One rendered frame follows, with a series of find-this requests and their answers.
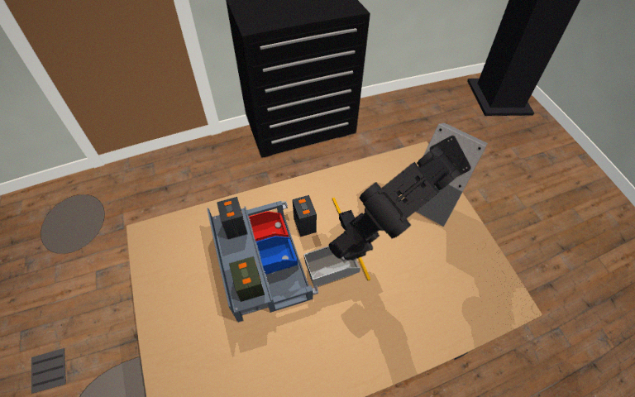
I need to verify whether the grey metal bin rack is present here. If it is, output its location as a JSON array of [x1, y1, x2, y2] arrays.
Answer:
[[207, 201, 318, 322]]

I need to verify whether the olive green case with orange latches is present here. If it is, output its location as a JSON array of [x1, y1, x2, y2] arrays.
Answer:
[[229, 256, 265, 302]]

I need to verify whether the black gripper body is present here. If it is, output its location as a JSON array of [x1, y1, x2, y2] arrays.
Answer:
[[343, 242, 373, 261]]

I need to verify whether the blue open bin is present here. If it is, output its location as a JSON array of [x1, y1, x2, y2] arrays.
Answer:
[[256, 236, 297, 275]]

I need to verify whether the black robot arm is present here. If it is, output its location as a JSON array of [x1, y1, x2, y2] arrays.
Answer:
[[329, 136, 470, 259]]

